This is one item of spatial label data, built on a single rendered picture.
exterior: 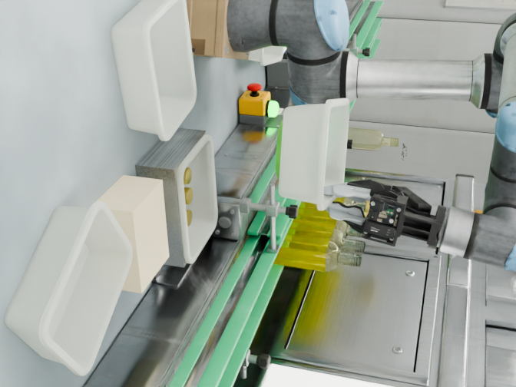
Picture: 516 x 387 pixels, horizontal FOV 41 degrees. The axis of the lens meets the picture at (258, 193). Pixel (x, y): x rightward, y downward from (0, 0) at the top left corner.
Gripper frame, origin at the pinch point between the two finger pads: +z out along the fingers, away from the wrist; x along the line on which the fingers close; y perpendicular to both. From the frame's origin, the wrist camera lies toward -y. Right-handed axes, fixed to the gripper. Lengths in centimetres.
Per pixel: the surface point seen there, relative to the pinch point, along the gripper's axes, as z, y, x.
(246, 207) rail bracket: 19.1, -24.3, 12.7
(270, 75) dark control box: 35, -88, -11
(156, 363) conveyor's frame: 21.0, 10.1, 34.4
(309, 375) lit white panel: -3.0, -16.5, 41.8
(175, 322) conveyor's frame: 22.3, -0.4, 31.1
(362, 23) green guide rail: 22, -163, -32
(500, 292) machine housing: -40, -59, 27
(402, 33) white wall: 44, -638, -37
